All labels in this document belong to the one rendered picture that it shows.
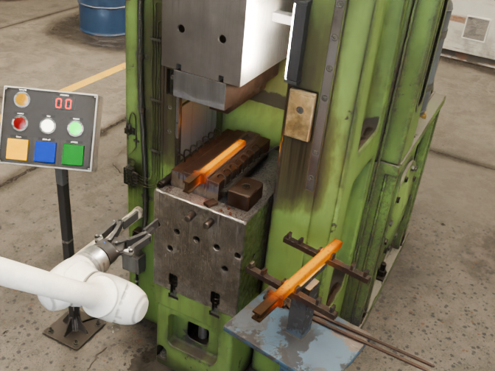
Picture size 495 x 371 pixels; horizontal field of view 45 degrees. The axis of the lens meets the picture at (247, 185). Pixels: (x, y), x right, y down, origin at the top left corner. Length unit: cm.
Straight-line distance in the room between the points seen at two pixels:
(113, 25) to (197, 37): 476
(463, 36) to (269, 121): 483
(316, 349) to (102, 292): 78
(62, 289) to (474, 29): 612
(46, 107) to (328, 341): 128
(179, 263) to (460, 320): 161
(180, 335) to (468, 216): 225
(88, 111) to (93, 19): 448
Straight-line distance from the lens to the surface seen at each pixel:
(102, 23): 666
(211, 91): 197
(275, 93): 242
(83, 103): 224
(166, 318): 256
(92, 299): 148
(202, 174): 210
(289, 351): 196
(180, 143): 232
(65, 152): 224
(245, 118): 252
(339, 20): 187
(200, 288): 233
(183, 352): 263
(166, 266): 236
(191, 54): 197
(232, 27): 186
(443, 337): 319
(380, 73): 228
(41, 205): 381
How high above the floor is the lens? 208
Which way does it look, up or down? 31 degrees down
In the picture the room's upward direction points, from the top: 6 degrees clockwise
